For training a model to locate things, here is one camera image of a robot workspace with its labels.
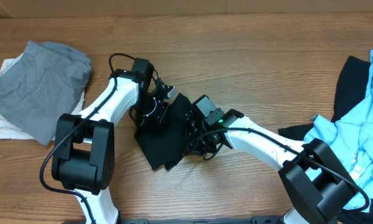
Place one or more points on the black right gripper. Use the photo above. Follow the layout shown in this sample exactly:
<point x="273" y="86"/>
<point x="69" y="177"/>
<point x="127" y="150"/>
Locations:
<point x="193" y="147"/>

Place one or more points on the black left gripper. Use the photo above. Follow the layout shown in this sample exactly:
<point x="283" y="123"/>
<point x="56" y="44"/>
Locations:
<point x="159" y="117"/>

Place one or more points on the black t-shirt with white logo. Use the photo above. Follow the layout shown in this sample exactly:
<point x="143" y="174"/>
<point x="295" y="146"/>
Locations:
<point x="164" y="147"/>

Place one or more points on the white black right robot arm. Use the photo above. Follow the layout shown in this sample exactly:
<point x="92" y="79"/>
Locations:
<point x="315" y="180"/>

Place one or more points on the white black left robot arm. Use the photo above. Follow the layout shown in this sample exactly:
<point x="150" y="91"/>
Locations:
<point x="83" y="155"/>

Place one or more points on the grey folded shorts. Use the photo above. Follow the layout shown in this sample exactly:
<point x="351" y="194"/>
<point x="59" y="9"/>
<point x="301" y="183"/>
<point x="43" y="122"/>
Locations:
<point x="47" y="81"/>

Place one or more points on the white folded cloth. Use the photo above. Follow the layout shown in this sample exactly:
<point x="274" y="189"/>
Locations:
<point x="8" y="130"/>

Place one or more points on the light blue garment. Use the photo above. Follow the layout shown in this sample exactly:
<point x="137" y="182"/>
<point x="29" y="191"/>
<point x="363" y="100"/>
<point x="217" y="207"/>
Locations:
<point x="351" y="137"/>

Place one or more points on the black garment in pile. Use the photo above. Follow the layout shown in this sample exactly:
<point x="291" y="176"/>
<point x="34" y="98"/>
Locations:
<point x="350" y="91"/>

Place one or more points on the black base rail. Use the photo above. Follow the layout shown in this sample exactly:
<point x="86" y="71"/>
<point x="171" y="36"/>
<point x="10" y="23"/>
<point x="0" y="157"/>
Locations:
<point x="253" y="220"/>

